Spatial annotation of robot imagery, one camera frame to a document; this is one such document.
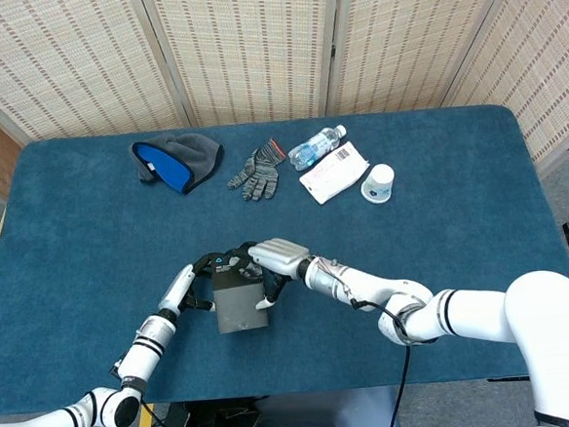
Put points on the beige woven screen panel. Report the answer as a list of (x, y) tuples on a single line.
[(547, 58), (59, 58), (408, 34), (248, 45)]

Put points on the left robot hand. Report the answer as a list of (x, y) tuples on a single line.
[(179, 284)]

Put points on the white floral paper cup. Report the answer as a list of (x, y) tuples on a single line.
[(379, 182)]

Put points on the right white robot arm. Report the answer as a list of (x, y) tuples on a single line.
[(467, 308)]

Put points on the grey blue beanie hat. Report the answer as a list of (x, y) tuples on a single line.
[(197, 151)]

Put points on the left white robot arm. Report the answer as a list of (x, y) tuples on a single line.
[(106, 392)]

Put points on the grey knit work glove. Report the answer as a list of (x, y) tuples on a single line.
[(260, 176)]

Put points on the black paper box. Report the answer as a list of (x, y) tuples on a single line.
[(239, 304)]

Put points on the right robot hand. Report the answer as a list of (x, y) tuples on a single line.
[(280, 255)]

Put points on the blue grey padded seat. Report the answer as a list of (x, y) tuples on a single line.
[(323, 421)]

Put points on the white tissue packet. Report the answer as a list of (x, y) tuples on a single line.
[(333, 176)]

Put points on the clear plastic water bottle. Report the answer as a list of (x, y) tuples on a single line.
[(311, 148)]

